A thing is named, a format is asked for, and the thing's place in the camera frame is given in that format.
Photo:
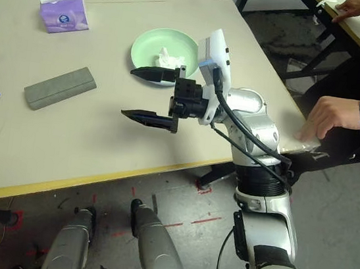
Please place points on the clear plastic wrap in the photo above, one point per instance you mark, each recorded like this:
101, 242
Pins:
304, 146

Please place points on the grey glasses case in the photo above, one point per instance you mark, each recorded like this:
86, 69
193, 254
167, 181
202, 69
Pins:
60, 89

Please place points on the yellow edged side table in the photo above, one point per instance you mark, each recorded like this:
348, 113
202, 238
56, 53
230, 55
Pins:
328, 14

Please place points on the green plate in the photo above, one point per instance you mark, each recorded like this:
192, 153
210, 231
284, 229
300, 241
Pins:
148, 47

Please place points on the silver robot left leg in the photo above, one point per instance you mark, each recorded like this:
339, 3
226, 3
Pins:
69, 246

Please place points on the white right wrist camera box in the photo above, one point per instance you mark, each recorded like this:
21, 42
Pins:
217, 56

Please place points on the bystander black clothed body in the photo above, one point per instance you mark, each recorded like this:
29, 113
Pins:
356, 81

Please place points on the purple tissue pack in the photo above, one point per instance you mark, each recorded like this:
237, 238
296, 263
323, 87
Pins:
64, 16

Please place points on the white tie strip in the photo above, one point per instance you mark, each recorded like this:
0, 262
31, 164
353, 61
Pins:
326, 3
315, 19

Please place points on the silver robot leg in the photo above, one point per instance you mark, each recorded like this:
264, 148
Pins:
69, 246
157, 254

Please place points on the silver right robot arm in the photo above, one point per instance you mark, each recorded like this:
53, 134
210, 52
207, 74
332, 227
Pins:
252, 117

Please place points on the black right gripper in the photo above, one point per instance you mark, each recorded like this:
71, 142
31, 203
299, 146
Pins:
189, 101

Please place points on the silver robot right leg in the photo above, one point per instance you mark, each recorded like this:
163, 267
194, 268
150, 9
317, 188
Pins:
157, 254

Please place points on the white tissue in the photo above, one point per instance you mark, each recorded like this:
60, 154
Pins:
168, 59

